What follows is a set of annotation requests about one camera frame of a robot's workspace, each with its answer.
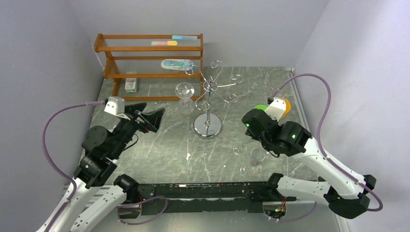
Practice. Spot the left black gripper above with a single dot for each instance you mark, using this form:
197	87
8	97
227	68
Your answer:
152	118

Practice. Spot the clear wine glass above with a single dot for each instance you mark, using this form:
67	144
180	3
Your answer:
248	171
239	149
185	91
258	155

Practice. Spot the green plastic wine glass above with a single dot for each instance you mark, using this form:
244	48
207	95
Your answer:
261	107

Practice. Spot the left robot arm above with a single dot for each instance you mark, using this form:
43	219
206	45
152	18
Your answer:
102	148

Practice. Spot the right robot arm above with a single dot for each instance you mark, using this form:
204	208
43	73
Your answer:
344	191

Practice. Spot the chrome wine glass rack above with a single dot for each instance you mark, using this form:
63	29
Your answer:
208	125

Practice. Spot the clear wine glass front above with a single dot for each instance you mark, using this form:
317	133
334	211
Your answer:
248	171

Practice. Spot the orange plastic wine glass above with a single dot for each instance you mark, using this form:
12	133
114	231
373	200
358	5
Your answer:
288	107

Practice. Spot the small white box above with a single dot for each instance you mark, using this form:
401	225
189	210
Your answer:
131	85

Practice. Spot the orange wooden shelf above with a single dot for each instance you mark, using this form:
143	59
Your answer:
133	56

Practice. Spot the blue toothbrush package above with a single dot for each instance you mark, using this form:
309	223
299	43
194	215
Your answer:
177	64

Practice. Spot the pink yellow case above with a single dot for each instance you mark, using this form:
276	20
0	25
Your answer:
164	43

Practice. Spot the blue case top shelf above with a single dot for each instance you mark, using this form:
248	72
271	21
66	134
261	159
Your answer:
184	37

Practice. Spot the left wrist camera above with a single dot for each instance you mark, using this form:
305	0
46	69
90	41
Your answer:
115	106

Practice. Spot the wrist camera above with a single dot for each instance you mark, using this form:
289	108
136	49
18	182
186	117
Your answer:
115	106
276	109

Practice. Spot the black base frame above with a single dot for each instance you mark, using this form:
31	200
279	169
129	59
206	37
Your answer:
199	197

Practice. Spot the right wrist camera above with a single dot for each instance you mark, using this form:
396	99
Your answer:
276	109

